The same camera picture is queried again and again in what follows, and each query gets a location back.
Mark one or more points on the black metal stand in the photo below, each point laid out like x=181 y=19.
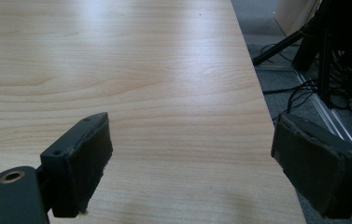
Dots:
x=320 y=40

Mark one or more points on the light wooden panel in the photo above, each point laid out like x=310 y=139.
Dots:
x=293 y=15

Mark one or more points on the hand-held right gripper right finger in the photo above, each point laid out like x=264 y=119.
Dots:
x=316 y=168

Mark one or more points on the metal floor rail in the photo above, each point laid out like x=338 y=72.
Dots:
x=326 y=109

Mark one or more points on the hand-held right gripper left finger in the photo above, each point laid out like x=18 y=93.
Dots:
x=80 y=161

